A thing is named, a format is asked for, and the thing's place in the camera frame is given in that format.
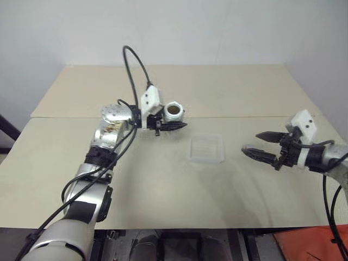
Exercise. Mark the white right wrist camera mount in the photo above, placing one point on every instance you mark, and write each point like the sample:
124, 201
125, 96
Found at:
305, 122

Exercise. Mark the red orange floor mat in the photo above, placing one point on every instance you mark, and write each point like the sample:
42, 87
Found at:
307, 244

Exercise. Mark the black table frame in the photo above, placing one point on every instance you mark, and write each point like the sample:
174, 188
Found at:
244, 244

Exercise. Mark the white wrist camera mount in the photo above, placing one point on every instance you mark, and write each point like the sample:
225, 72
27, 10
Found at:
149, 100
305, 122

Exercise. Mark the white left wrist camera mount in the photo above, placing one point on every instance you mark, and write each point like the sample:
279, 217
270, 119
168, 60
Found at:
149, 100

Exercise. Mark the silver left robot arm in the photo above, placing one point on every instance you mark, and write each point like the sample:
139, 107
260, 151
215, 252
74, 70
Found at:
89, 190

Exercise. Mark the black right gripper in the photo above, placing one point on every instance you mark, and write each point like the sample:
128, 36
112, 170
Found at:
289, 152

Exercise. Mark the clear square plastic container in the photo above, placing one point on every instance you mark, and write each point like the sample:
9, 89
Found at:
208, 149

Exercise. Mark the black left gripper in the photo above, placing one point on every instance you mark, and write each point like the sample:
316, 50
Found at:
155, 122

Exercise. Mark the dark rounded shape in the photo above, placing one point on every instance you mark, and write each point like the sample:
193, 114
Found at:
145, 248

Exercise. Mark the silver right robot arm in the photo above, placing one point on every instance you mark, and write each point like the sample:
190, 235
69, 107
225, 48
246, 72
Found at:
334, 157

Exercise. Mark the small metal latch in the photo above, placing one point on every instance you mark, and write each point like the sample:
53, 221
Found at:
111, 235

